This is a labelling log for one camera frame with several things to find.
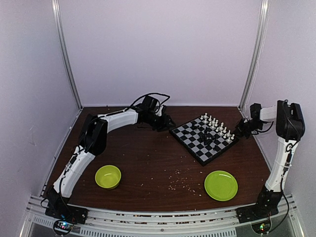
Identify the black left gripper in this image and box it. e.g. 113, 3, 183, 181
147, 112, 177, 132

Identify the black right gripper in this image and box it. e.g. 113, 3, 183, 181
232, 118, 262, 139

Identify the black and grey chessboard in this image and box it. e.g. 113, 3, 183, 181
170, 113, 239, 166

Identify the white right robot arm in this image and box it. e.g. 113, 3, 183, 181
234, 100, 305, 223

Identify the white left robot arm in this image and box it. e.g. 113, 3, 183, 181
44, 92, 176, 220

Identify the green plate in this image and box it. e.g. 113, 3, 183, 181
204, 170, 238, 201

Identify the green bowl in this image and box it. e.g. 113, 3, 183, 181
95, 165, 121, 190

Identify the right aluminium corner post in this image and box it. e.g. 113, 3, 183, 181
239, 0, 270, 112

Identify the aluminium corner post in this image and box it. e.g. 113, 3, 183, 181
239, 0, 270, 112
51, 0, 82, 110

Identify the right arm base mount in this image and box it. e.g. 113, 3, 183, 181
236, 186, 283, 223

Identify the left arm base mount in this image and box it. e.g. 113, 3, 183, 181
45, 186, 88, 224

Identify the left aluminium corner post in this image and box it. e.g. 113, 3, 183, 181
51, 0, 82, 110

